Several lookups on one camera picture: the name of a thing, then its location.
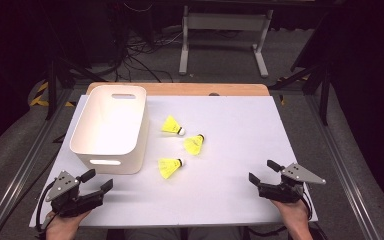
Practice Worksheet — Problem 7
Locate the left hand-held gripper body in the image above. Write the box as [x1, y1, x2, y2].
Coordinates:
[44, 170, 105, 219]

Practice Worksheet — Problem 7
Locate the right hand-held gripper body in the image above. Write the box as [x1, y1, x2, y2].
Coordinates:
[256, 162, 327, 204]

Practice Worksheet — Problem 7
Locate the white plastic basket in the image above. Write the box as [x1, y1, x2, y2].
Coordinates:
[69, 84, 150, 175]

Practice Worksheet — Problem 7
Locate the yellow shuttlecock dark cork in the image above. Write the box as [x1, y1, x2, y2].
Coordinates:
[183, 133, 206, 157]
[157, 157, 184, 180]

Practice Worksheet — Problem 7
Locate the yellow shuttlecock white cork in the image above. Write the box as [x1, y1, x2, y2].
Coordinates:
[161, 114, 186, 137]

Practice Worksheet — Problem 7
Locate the person's right hand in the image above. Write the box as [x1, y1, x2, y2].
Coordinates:
[271, 198, 310, 231]

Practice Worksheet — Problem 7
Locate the person's left hand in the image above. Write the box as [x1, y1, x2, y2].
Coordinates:
[45, 210, 91, 240]

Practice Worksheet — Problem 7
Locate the white table cover board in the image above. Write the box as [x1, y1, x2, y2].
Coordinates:
[29, 94, 319, 229]

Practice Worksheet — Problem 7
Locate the black tripod stand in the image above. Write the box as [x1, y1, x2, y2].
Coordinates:
[44, 57, 108, 122]
[267, 62, 332, 127]

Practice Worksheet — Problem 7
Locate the yellow black floor tape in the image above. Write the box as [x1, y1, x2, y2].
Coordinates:
[29, 81, 77, 109]

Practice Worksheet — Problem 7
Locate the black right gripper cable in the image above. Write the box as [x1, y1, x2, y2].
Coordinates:
[300, 191, 315, 222]

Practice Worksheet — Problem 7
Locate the black cable under table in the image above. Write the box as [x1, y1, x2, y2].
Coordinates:
[245, 225, 290, 237]

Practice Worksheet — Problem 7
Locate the aluminium floor rail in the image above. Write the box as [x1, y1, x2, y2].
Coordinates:
[304, 94, 382, 240]
[0, 89, 78, 240]

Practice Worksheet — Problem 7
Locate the bundle of black floor cables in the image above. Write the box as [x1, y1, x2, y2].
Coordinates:
[111, 2, 185, 84]

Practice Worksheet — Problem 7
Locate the white metal stand frame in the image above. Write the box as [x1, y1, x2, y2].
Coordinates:
[178, 4, 275, 79]

